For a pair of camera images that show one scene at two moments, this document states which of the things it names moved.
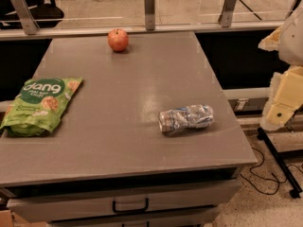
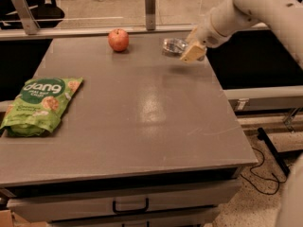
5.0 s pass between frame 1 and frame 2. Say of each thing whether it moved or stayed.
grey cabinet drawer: stayed
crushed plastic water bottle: moved
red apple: stayed
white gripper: moved
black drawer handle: stayed
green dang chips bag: stayed
